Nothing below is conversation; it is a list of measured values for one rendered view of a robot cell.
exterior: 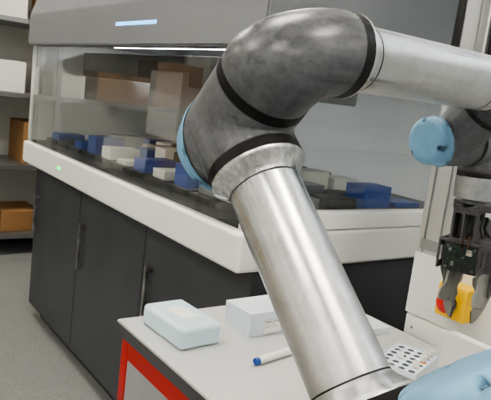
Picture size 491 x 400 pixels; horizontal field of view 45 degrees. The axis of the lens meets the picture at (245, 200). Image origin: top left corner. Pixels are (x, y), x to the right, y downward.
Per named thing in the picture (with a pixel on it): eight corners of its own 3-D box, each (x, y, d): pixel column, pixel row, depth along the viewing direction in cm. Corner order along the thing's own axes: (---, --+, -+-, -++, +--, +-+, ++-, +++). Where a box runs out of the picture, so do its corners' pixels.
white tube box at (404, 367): (412, 394, 105) (416, 375, 105) (369, 377, 110) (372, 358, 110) (435, 374, 115) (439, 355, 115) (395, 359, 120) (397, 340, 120)
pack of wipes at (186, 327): (220, 344, 117) (224, 322, 116) (179, 352, 111) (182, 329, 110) (180, 317, 128) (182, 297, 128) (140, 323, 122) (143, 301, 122)
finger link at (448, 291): (423, 315, 105) (439, 267, 103) (437, 308, 110) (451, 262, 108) (440, 323, 103) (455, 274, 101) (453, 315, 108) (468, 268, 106)
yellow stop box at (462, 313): (460, 325, 121) (467, 291, 120) (431, 313, 127) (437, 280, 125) (475, 322, 124) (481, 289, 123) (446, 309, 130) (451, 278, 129)
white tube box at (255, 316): (247, 338, 121) (251, 313, 121) (223, 322, 128) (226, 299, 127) (294, 329, 129) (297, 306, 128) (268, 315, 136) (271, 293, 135)
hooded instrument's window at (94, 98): (239, 232, 150) (262, 47, 143) (28, 140, 291) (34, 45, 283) (493, 221, 218) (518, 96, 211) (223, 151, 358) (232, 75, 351)
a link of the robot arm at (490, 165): (452, 107, 100) (482, 110, 105) (443, 172, 102) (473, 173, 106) (494, 109, 93) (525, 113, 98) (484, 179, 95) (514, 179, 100)
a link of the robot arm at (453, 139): (445, 89, 88) (489, 95, 94) (396, 136, 96) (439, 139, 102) (471, 131, 84) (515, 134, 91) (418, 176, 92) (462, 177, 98)
